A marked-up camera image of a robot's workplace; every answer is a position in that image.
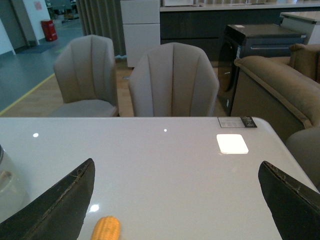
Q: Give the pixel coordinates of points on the beige chair left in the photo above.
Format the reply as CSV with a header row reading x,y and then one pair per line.
x,y
86,75

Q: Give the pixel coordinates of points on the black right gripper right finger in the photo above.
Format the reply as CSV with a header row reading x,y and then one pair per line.
x,y
295,208

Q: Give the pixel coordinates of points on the beige chair right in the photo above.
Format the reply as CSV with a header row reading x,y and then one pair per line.
x,y
173,80

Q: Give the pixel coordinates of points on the table label sticker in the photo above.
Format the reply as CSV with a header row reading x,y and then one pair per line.
x,y
237,122

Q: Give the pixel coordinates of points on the black appliance box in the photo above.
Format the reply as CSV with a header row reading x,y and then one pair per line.
x,y
239,41

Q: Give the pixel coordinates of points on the white electric cooking pot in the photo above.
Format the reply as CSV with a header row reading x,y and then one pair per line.
x,y
13,190

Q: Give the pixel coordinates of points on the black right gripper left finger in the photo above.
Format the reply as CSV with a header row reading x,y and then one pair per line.
x,y
58,213

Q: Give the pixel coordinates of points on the beige chair at table end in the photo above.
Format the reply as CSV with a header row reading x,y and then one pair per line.
x,y
304,146

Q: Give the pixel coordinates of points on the yellow corn cob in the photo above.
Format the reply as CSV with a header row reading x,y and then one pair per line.
x,y
107,228

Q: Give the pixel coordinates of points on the grey slatted curtain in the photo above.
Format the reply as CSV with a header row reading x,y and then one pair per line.
x,y
103,18

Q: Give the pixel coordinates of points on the brown sofa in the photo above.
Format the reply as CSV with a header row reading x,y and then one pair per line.
x,y
284,91

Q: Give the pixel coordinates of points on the dark kitchen counter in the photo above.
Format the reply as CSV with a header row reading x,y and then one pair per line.
x,y
203,23

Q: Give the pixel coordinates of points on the white drawer cabinet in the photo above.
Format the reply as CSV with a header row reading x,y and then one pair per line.
x,y
141,27

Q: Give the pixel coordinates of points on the red box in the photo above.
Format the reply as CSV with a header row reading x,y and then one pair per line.
x,y
49,30

